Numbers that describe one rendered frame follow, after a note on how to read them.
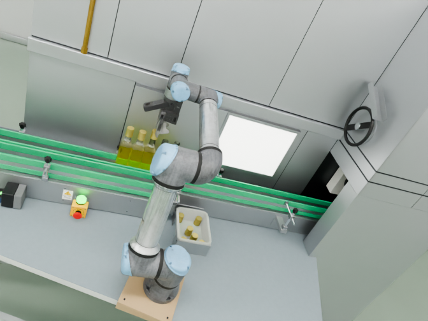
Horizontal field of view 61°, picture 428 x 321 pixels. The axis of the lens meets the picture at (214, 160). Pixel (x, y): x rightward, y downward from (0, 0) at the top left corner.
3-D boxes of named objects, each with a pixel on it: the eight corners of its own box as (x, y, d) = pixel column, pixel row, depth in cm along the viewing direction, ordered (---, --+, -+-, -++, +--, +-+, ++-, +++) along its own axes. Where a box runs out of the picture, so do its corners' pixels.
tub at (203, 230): (202, 222, 196) (207, 211, 191) (206, 256, 178) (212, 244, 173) (171, 216, 190) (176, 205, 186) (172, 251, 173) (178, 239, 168)
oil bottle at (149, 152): (146, 175, 190) (156, 143, 178) (146, 182, 185) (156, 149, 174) (135, 173, 188) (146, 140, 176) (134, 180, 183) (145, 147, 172)
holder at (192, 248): (200, 216, 200) (206, 206, 196) (205, 256, 178) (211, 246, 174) (171, 210, 195) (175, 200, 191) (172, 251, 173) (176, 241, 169)
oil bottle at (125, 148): (124, 171, 186) (134, 137, 175) (123, 177, 182) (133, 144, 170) (113, 168, 185) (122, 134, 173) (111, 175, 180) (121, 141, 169)
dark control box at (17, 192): (25, 197, 167) (27, 185, 162) (20, 210, 160) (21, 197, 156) (6, 194, 164) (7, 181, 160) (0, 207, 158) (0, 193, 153)
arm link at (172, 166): (155, 286, 136) (205, 159, 118) (115, 281, 131) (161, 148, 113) (153, 265, 147) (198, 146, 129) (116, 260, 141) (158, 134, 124)
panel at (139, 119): (272, 175, 216) (299, 129, 197) (273, 178, 213) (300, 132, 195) (121, 139, 189) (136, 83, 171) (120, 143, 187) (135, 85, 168)
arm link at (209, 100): (232, 179, 122) (225, 85, 152) (202, 171, 118) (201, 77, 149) (218, 197, 130) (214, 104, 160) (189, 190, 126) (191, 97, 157)
